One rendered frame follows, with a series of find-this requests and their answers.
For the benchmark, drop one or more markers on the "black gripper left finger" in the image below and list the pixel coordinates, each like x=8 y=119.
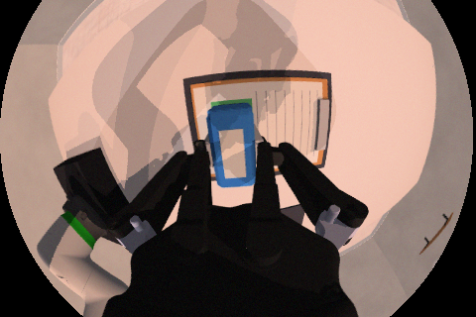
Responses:
x=148 y=213

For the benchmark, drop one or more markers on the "blue self-inking stamp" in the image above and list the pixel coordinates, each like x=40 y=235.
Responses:
x=232 y=142

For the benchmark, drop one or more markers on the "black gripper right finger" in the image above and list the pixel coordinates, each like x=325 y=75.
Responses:
x=336 y=215

